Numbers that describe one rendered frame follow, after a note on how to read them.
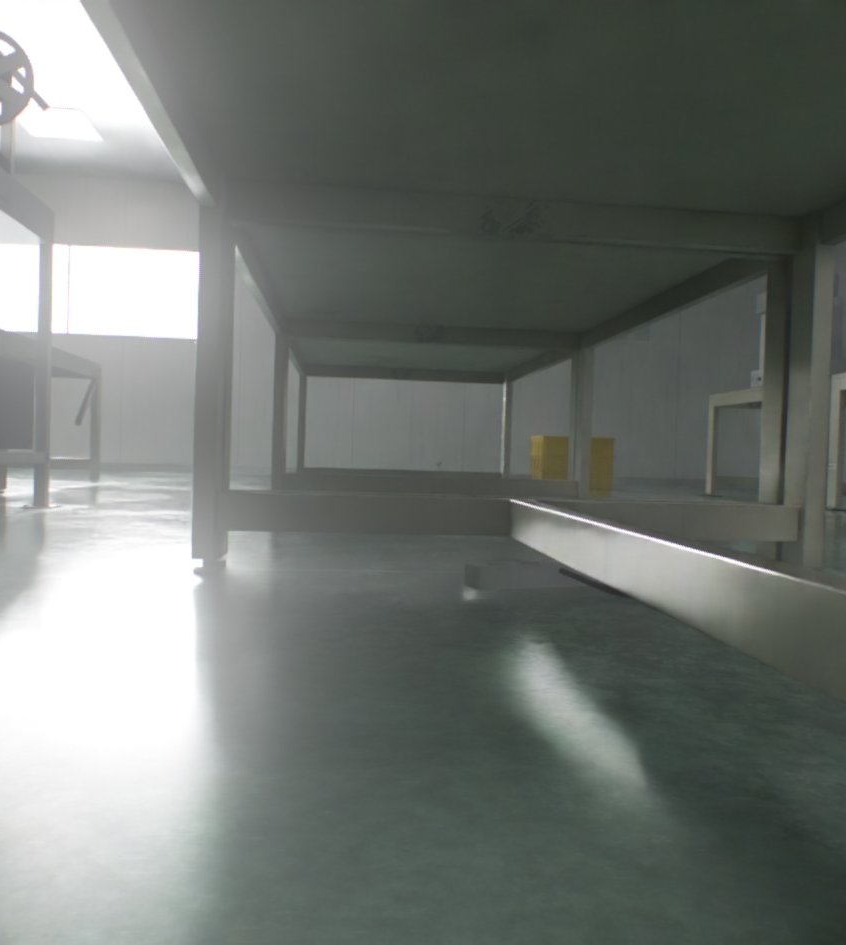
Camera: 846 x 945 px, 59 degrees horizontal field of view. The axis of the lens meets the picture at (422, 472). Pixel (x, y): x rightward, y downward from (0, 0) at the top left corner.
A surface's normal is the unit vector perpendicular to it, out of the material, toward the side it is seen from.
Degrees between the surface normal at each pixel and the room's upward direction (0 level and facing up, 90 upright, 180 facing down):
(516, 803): 0
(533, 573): 90
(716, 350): 90
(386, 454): 90
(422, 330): 90
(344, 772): 0
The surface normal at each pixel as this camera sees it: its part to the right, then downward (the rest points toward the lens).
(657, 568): -0.99, -0.03
